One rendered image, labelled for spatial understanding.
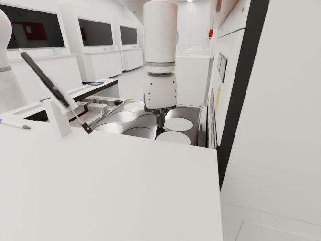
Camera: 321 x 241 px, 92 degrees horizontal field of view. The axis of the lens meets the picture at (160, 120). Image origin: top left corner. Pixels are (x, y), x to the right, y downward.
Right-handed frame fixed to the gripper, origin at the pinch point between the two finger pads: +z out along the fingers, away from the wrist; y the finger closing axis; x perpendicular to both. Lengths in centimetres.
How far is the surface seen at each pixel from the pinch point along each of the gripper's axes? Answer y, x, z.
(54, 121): 26.6, 8.6, -8.2
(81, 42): 69, -470, -21
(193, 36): -396, -690, -48
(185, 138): -4.7, 9.1, 2.4
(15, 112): 43.3, -12.6, -3.7
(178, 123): -6.6, 0.0, 2.3
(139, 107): 3.2, -18.8, 2.3
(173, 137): -1.5, 7.8, 2.3
